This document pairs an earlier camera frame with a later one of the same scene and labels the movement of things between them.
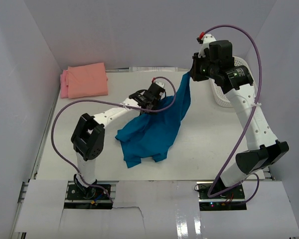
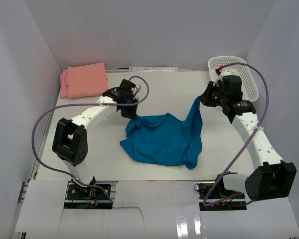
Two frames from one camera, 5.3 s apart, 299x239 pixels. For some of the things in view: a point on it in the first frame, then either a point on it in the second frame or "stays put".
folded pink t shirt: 64,87 stays put
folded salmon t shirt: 86,80 stays put
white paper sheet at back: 153,69 stays put
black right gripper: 196,61 to 205,98
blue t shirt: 152,133 to 163,139
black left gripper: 151,113 to 131,115
